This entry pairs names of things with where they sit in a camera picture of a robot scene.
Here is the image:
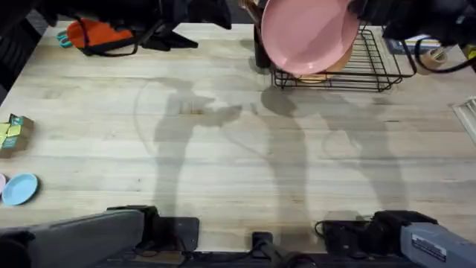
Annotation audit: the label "large pink plate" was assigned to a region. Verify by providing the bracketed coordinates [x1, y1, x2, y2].
[260, 0, 361, 77]

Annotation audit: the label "tan plate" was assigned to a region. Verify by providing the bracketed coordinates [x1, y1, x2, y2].
[297, 43, 355, 85]

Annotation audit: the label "brown tape roll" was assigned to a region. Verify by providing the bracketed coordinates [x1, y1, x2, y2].
[415, 47, 449, 75]

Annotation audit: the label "white ribbed panel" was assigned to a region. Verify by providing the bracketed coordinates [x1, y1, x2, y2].
[451, 96, 476, 146]

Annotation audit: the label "black wire dish rack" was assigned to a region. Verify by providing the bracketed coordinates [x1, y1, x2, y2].
[270, 25, 418, 93]

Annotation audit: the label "wooden cutlery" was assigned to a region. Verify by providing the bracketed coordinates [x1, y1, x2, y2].
[239, 0, 266, 25]

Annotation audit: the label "black cutlery holder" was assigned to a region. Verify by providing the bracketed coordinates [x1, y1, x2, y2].
[253, 22, 273, 70]

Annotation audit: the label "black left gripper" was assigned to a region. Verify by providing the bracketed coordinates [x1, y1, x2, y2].
[160, 0, 233, 31]

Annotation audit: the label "black rail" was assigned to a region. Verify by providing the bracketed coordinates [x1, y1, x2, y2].
[100, 231, 414, 268]

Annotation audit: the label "flat dark box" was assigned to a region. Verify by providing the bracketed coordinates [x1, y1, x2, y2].
[385, 33, 443, 56]

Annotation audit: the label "small blue plate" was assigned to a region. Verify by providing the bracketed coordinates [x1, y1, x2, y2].
[1, 172, 39, 207]

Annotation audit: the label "green box of blocks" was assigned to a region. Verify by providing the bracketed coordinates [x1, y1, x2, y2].
[0, 113, 36, 159]

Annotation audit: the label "orange and black bag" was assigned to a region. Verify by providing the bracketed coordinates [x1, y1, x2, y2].
[65, 17, 199, 58]

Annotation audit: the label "black cable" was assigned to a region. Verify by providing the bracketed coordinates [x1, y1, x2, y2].
[400, 36, 476, 74]

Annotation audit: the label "teal scissors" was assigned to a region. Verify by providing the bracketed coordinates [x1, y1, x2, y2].
[55, 29, 74, 49]

